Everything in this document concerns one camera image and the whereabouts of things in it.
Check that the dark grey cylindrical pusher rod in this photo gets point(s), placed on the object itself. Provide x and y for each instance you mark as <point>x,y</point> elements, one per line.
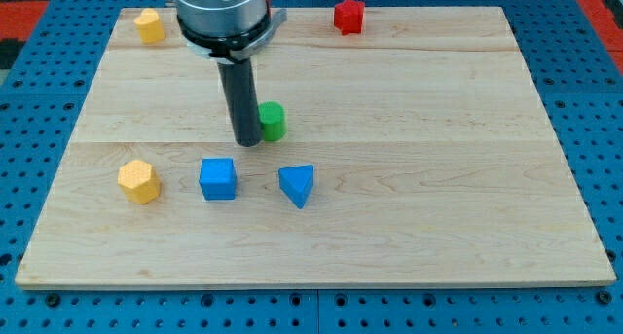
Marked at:
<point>239,88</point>

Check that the green cylinder block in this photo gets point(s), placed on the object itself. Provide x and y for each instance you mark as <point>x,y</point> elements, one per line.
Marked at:
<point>273,121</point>

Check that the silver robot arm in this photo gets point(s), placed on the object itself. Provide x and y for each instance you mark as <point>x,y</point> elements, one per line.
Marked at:
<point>231,32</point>

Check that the light wooden board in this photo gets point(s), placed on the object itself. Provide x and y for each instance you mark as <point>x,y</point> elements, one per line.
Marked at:
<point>435,166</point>

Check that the blue cube block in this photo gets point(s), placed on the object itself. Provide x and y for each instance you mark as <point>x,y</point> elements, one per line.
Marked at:
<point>218,179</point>

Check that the yellow heart block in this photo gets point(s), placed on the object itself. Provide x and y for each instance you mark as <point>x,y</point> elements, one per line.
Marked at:
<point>149,26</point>

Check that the blue triangle block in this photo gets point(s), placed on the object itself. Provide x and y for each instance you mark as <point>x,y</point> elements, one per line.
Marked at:
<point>296,183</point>

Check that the red star block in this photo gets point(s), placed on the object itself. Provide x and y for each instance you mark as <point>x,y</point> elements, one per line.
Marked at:
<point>349,16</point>

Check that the yellow hexagon block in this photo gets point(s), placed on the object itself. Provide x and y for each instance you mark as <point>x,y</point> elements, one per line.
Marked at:
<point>139,181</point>

